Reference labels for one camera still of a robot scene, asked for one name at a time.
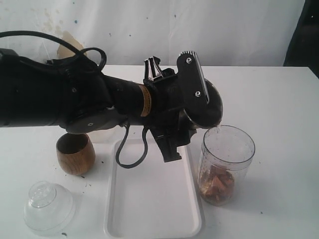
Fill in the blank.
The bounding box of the stainless steel cup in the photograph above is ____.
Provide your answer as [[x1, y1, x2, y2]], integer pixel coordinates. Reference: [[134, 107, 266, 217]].
[[178, 79, 223, 130]]

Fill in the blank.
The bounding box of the brown wooden cup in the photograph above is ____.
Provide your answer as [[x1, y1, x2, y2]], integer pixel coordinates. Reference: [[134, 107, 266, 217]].
[[56, 133, 96, 176]]

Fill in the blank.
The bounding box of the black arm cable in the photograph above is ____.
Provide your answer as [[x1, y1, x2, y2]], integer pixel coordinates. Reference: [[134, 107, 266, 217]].
[[0, 30, 149, 169]]

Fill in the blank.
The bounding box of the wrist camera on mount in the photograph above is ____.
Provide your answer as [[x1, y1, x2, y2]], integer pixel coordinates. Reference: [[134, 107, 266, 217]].
[[176, 51, 209, 105]]

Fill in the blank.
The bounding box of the clear plastic measuring jar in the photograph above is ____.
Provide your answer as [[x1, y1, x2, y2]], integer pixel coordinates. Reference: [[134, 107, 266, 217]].
[[197, 125, 256, 206]]

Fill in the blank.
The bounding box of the brown wooden block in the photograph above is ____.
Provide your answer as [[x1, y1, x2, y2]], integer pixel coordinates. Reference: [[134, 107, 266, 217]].
[[201, 165, 235, 200]]

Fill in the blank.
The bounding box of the white rectangular tray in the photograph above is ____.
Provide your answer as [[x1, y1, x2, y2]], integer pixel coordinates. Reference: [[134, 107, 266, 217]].
[[104, 139, 202, 239]]

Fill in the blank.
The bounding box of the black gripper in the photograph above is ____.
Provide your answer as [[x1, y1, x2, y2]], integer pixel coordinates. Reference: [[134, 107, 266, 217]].
[[143, 57, 196, 162]]

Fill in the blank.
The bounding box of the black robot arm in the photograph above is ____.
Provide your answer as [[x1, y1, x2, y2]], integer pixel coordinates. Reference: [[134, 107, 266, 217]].
[[0, 49, 196, 162]]

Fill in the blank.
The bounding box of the dark object at right edge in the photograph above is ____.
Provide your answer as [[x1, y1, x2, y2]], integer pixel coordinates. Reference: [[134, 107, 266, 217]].
[[283, 0, 319, 76]]

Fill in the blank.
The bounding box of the clear dome lid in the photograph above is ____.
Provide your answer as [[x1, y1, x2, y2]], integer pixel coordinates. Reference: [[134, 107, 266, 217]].
[[24, 181, 76, 237]]

